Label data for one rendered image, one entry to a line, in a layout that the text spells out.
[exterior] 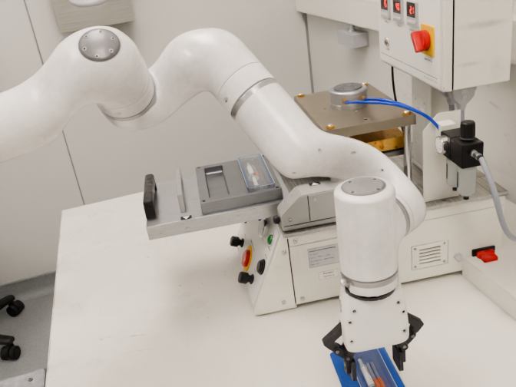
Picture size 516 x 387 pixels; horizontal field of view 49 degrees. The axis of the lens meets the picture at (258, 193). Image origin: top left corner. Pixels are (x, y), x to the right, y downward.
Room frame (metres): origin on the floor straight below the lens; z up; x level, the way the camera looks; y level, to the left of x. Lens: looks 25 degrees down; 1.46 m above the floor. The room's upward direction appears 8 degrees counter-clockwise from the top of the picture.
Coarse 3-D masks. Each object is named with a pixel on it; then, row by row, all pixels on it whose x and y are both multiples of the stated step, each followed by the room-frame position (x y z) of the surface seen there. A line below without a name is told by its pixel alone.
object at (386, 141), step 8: (392, 128) 1.09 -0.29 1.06; (352, 136) 1.08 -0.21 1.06; (360, 136) 1.07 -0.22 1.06; (368, 136) 1.07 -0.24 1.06; (376, 136) 1.06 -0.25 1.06; (384, 136) 1.05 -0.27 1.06; (392, 136) 1.05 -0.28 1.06; (400, 136) 1.04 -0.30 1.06; (376, 144) 1.04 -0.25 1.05; (384, 144) 1.04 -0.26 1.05; (392, 144) 1.04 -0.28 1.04; (400, 144) 1.04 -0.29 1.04; (384, 152) 1.04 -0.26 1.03; (392, 152) 1.04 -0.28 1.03; (400, 152) 1.04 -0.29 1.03
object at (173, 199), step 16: (176, 176) 1.13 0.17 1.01; (160, 192) 1.15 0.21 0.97; (176, 192) 1.13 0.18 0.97; (192, 192) 1.12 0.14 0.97; (288, 192) 1.05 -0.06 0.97; (160, 208) 1.06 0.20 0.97; (176, 208) 1.05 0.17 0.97; (192, 208) 1.04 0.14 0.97; (240, 208) 1.01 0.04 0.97; (256, 208) 1.00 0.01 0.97; (272, 208) 1.01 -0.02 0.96; (160, 224) 0.99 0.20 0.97; (176, 224) 0.99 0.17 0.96; (192, 224) 0.99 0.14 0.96; (208, 224) 1.00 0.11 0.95; (224, 224) 1.00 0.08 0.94
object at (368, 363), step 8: (360, 352) 0.77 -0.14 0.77; (368, 352) 0.77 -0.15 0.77; (376, 352) 0.76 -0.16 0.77; (360, 360) 0.75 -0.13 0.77; (368, 360) 0.75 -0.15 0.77; (376, 360) 0.75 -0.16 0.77; (360, 368) 0.73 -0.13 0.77; (368, 368) 0.73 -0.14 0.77; (376, 368) 0.73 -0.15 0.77; (384, 368) 0.72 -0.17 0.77; (360, 376) 0.71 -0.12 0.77; (368, 376) 0.71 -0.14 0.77; (376, 376) 0.71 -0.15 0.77; (384, 376) 0.71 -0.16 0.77; (360, 384) 0.70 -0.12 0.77; (368, 384) 0.69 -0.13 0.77; (376, 384) 0.69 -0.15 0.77; (384, 384) 0.69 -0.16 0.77; (392, 384) 0.69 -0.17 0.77
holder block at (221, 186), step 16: (208, 176) 1.18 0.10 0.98; (224, 176) 1.15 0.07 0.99; (240, 176) 1.11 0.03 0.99; (272, 176) 1.09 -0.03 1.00; (208, 192) 1.08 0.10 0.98; (224, 192) 1.07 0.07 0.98; (240, 192) 1.03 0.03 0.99; (256, 192) 1.02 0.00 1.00; (272, 192) 1.02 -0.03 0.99; (208, 208) 1.01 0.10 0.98; (224, 208) 1.01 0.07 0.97
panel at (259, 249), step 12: (240, 228) 1.26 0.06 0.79; (252, 228) 1.16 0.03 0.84; (276, 228) 0.99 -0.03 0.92; (252, 240) 1.13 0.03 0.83; (264, 240) 1.04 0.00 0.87; (276, 240) 0.97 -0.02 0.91; (240, 252) 1.19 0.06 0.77; (252, 252) 1.10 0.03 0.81; (264, 252) 1.02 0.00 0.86; (252, 264) 1.07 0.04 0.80; (264, 264) 0.98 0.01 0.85; (264, 276) 0.96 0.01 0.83; (252, 288) 1.01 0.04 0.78; (252, 300) 0.98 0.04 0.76
